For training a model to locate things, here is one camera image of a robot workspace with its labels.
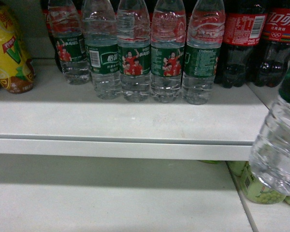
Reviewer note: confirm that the white shelf board left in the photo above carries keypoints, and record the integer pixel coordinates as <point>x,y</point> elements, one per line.
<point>56,118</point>

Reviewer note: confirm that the water bottle leftmost back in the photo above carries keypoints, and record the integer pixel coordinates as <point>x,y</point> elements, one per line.
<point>66,28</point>

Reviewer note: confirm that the water bottle white cap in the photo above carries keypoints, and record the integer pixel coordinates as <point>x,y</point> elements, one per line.
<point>204,38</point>

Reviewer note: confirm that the water bottle green label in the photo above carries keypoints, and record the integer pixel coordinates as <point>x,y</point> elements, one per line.
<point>270,154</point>

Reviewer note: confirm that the cola bottle barcode label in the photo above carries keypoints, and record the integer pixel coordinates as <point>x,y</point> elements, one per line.
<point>244,22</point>

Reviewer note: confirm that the yellow lemon tea bottle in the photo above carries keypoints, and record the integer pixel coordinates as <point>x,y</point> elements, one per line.
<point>16,71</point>

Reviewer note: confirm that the green grape drink bottle left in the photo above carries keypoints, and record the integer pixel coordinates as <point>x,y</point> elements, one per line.
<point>255,191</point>

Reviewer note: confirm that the water bottle far left edge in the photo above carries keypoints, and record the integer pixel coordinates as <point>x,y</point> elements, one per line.
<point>168,36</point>

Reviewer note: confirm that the water bottle barcode label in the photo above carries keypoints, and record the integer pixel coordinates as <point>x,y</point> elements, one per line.
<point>100,34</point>

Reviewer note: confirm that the cola bottle front logo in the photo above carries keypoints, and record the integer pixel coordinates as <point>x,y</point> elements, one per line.
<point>272,54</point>

